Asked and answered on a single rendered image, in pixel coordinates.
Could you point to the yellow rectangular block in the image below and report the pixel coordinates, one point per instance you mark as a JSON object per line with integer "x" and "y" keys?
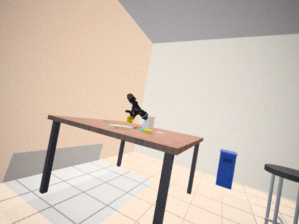
{"x": 147, "y": 131}

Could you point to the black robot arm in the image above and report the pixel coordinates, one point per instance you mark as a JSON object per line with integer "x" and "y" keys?
{"x": 133, "y": 101}

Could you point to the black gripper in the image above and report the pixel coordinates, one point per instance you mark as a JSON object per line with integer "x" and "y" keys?
{"x": 132, "y": 113}

